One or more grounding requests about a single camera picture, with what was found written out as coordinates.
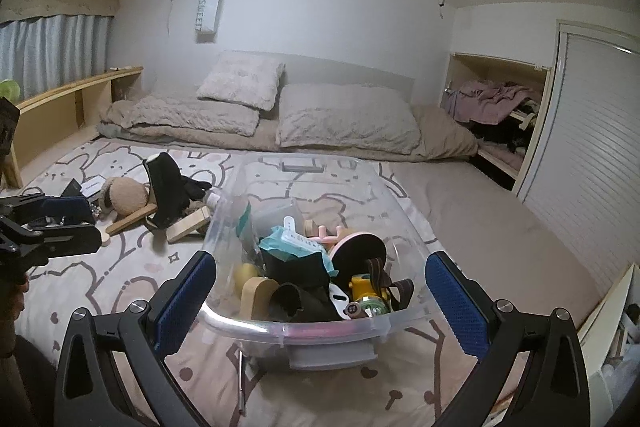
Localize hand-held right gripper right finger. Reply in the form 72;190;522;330
424;251;588;427

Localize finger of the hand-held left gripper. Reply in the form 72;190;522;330
0;193;97;228
15;223;104;269

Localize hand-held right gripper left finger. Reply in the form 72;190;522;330
52;249;218;427

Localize teal wet wipes pack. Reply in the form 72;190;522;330
259;227;341;279

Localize clear plastic container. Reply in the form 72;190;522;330
200;152;436;370

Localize white strap smartwatch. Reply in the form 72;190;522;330
282;216;322;254

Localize person's left forearm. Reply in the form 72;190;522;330
0;334;60;427

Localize person's left hand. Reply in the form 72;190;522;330
0;281;28;358

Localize bear printed bed sheet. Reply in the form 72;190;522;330
15;142;531;427

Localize beige fluffy earmuffs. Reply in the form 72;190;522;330
97;177;151;221

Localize long wooden strip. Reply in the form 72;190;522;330
105;202;159;237

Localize yellow round sponge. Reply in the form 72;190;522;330
235;263;262;291

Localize wooden block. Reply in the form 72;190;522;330
166;206;211;244

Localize wooden arch piece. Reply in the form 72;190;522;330
242;277;281;321

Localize green glass jar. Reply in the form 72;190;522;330
360;297;389;319

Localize plain beige mattress cover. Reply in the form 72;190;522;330
385;154;613;333

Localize yellow toy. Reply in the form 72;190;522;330
350;274;391;308

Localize black and beige case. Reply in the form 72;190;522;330
142;152;193;233

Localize thin metal rod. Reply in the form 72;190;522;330
238;349;247;414

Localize wooden bedside shelf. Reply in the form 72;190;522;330
0;66;145;190

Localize pink round mirror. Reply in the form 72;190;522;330
330;231;388;281

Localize black gloves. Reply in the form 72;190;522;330
182;177;213;202

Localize black cloth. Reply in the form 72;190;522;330
270;282;346;323

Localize pink toy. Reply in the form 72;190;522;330
306;222;351;244

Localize pale blue curtain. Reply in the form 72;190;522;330
0;14;113;102

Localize long knitted beige pillow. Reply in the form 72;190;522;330
122;94;261;138

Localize white board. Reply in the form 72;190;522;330
575;262;640;427

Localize beige duvet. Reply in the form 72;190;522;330
97;94;480;162

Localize dark clothes pile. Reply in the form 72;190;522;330
472;107;537;158

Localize pink clothes pile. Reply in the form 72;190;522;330
445;79;543;126

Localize white louvred door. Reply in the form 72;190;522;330
515;24;640;298

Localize wide knitted beige pillow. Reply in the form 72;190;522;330
276;83;423;155

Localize fluffy beige pillow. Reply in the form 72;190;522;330
196;52;286;112

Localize hanging white paper bag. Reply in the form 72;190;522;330
194;0;223;42

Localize black brown strap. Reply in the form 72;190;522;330
367;259;416;314

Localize wooden wall alcove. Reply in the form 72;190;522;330
440;53;551;182

